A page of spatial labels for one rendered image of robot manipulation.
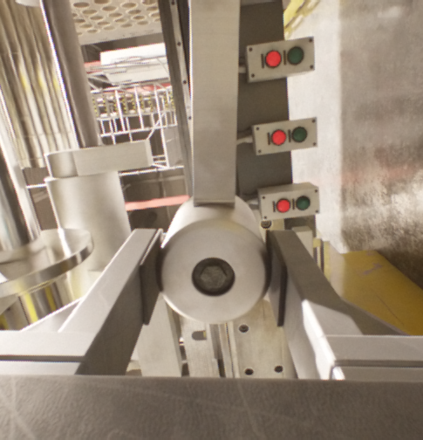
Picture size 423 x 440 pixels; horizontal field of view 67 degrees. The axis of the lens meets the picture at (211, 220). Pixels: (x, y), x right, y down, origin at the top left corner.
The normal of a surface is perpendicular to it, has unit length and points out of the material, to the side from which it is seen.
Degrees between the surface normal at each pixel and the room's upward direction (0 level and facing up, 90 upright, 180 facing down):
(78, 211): 93
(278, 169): 90
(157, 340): 90
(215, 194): 90
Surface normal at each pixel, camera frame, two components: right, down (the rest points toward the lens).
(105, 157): -0.02, 0.30
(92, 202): 0.49, 0.20
